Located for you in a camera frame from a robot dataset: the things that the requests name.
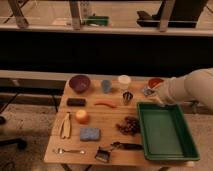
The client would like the green box on shelf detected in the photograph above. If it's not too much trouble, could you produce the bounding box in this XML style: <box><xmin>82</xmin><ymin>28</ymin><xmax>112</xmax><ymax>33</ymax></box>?
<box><xmin>86</xmin><ymin>15</ymin><xmax>109</xmax><ymax>26</ymax></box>

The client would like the red bowl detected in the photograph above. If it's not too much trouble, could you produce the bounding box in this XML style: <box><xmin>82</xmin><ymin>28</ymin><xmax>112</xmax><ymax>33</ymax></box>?
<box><xmin>148</xmin><ymin>78</ymin><xmax>163</xmax><ymax>88</ymax></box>

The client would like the bunch of dark grapes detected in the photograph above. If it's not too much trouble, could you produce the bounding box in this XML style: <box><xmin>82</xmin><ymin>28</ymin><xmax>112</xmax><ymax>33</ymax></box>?
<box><xmin>116</xmin><ymin>116</ymin><xmax>140</xmax><ymax>136</ymax></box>

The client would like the green plastic tray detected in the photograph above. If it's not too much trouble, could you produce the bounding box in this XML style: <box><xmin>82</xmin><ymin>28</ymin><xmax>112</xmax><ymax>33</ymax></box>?
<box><xmin>137</xmin><ymin>102</ymin><xmax>200</xmax><ymax>161</ymax></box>

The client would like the blue sponge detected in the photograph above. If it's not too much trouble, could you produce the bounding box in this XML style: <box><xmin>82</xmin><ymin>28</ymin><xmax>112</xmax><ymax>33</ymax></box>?
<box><xmin>80</xmin><ymin>128</ymin><xmax>100</xmax><ymax>141</ymax></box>

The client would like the black office chair base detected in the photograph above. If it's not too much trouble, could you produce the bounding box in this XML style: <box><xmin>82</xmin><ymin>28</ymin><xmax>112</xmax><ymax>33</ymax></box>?
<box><xmin>0</xmin><ymin>116</ymin><xmax>28</xmax><ymax>150</ymax></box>

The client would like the blue cup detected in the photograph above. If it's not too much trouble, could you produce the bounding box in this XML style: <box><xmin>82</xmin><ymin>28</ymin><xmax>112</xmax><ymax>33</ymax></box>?
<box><xmin>101</xmin><ymin>80</ymin><xmax>112</xmax><ymax>94</ymax></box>

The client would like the purple bowl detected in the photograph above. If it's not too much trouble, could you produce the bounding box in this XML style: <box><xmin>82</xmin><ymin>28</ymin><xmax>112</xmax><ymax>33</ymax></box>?
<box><xmin>69</xmin><ymin>75</ymin><xmax>91</xmax><ymax>93</ymax></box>

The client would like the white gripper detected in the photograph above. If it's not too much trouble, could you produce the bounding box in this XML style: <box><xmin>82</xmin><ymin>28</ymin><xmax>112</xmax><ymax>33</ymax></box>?
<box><xmin>151</xmin><ymin>81</ymin><xmax>170</xmax><ymax>104</ymax></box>

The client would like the black rectangular block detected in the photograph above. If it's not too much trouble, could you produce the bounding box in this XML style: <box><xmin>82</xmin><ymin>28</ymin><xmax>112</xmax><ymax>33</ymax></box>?
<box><xmin>67</xmin><ymin>98</ymin><xmax>86</xmax><ymax>106</ymax></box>

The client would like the patterned small towel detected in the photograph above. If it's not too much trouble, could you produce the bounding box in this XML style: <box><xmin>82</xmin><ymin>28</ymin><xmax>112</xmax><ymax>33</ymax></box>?
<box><xmin>143</xmin><ymin>86</ymin><xmax>155</xmax><ymax>97</ymax></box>

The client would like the white cup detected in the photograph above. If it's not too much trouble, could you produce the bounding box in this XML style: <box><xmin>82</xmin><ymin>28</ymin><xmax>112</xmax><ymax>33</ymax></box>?
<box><xmin>118</xmin><ymin>75</ymin><xmax>131</xmax><ymax>90</ymax></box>

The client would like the peeled banana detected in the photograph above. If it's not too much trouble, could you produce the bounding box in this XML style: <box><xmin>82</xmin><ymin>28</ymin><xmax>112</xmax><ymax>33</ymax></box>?
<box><xmin>59</xmin><ymin>113</ymin><xmax>71</xmax><ymax>139</ymax></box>

